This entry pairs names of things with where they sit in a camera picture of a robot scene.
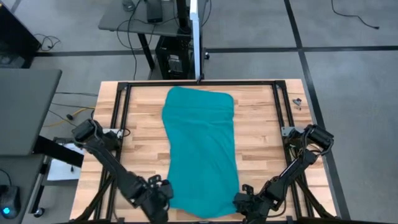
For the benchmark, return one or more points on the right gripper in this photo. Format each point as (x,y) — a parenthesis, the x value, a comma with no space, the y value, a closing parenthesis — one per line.
(253,207)

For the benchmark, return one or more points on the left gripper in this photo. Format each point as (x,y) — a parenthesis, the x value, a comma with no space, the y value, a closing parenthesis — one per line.
(155,205)

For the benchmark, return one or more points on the teal microfibre towel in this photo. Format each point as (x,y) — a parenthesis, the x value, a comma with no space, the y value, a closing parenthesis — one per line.
(199,149)

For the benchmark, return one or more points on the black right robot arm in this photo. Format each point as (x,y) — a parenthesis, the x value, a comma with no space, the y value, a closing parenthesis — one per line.
(295,165)

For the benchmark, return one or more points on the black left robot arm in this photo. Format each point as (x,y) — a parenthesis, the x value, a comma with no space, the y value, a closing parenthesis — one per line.
(105,158)

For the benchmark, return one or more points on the white paper sheet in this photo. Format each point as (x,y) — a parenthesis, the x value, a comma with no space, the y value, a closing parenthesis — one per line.
(62,171)

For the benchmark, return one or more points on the black desk foot beam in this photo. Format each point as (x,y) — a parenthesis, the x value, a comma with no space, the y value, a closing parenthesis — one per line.
(59,152)

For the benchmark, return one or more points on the black caster wheel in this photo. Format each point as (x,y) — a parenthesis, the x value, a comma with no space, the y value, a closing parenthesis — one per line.
(38,212)
(206,56)

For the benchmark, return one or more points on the low grey desk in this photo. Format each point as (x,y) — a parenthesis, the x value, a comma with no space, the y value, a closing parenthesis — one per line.
(21,174)

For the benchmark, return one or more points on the black mouse with light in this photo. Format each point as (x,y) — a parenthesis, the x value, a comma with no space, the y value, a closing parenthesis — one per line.
(9,199)

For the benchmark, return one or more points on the black computer tower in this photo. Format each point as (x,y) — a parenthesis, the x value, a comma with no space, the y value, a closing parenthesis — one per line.
(172,59)

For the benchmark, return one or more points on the large grey desk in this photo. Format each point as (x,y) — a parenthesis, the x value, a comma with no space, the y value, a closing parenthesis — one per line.
(25,112)

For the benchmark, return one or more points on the small grey desk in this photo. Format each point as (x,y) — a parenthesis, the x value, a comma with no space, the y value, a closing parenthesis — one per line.
(118,25)

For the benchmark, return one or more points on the black monitor stand pole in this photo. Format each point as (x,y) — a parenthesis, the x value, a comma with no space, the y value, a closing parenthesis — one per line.
(183,15)

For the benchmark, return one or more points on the black power adapter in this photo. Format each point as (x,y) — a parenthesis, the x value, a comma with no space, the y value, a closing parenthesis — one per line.
(154,11)

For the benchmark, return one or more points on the grey computer mouse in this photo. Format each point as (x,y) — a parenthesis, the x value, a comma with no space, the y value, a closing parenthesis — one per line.
(127,4)

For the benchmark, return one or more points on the black cabinet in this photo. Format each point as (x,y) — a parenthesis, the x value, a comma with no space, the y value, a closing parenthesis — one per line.
(15,34)

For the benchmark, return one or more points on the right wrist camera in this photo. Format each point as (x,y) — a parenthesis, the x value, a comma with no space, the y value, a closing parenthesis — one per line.
(244,188)

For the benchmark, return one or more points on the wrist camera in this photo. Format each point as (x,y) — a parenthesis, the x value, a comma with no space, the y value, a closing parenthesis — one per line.
(150,182)
(244,188)

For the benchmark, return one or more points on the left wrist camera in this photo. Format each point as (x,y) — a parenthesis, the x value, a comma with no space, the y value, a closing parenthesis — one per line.
(150,182)

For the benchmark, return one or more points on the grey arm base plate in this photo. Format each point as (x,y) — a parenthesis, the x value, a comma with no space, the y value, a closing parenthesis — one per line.
(107,131)
(287,130)

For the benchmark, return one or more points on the small grey metal bracket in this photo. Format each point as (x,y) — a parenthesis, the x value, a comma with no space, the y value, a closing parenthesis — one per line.
(297,101)

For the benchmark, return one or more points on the black aluminium table frame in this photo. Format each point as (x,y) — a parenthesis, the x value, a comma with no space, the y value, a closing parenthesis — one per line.
(202,83)

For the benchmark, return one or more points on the white vertical post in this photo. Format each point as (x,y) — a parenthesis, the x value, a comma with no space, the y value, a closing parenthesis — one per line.
(196,40)

